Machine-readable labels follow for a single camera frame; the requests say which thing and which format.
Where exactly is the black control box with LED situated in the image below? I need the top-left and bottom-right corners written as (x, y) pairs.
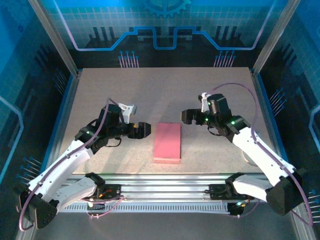
top-left (227, 201), bottom-right (247, 218)

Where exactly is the white connector plug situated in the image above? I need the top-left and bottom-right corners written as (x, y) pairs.
top-left (86, 197), bottom-right (106, 211)

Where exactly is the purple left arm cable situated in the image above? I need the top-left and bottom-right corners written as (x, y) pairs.
top-left (19, 97), bottom-right (126, 231)

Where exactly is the aluminium mounting rail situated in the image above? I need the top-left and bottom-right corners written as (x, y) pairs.
top-left (29, 172), bottom-right (301, 201)

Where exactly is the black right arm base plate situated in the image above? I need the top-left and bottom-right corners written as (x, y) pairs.
top-left (209, 183), bottom-right (255, 201)

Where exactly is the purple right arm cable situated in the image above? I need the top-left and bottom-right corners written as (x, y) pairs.
top-left (212, 82), bottom-right (314, 227)

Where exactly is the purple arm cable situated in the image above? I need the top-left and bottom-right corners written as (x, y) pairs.
top-left (212, 82), bottom-right (314, 227)
top-left (19, 97), bottom-right (126, 231)

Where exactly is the aluminium table side rail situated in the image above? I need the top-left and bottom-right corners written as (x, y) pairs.
top-left (41, 69), bottom-right (82, 182)
top-left (249, 69), bottom-right (296, 182)

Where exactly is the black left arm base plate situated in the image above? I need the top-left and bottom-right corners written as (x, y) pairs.
top-left (76, 183), bottom-right (122, 201)

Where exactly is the aluminium frame post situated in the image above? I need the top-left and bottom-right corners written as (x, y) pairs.
top-left (27, 0), bottom-right (81, 77)
top-left (250, 0), bottom-right (303, 78)

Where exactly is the pink and white paper box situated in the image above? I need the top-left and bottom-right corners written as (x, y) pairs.
top-left (152, 121), bottom-right (182, 165)

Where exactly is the slotted grey cable duct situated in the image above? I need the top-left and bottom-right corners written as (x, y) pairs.
top-left (39, 202), bottom-right (231, 214)

